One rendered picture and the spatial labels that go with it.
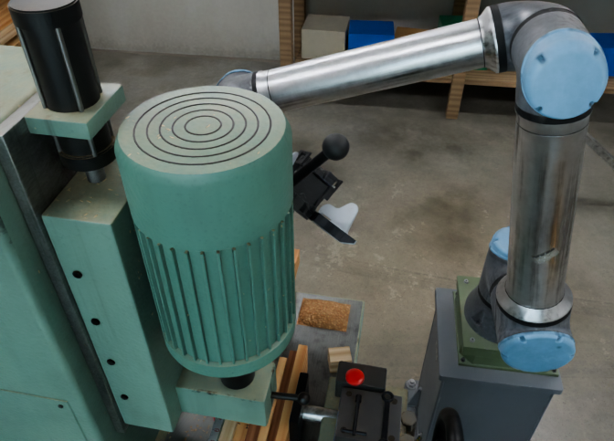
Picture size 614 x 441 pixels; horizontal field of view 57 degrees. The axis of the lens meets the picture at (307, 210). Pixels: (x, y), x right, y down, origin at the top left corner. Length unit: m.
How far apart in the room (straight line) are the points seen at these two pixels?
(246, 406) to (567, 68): 0.67
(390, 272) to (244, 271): 1.94
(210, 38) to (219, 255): 3.73
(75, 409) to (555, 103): 0.81
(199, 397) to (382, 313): 1.54
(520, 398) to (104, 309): 1.19
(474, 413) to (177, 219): 1.30
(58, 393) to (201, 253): 0.36
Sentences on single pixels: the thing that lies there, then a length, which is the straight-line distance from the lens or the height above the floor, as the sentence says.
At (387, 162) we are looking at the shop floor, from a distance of 3.14.
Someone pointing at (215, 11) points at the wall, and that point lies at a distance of 4.16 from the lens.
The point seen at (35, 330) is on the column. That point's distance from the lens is 0.74.
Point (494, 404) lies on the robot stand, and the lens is 1.67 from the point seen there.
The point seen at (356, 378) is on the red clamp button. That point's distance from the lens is 0.93.
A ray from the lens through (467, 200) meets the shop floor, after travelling 2.96.
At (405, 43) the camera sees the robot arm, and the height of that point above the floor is 1.38.
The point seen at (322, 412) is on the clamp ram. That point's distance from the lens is 0.97.
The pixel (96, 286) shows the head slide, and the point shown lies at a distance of 0.69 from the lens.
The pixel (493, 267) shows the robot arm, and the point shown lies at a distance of 1.40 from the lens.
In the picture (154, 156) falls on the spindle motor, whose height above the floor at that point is 1.51.
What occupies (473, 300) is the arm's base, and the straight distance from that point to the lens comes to 1.53.
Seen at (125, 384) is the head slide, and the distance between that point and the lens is 0.85.
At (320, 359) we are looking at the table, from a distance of 1.10.
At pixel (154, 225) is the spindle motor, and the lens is 0.56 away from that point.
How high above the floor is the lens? 1.80
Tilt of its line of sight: 40 degrees down
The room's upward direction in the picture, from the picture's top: straight up
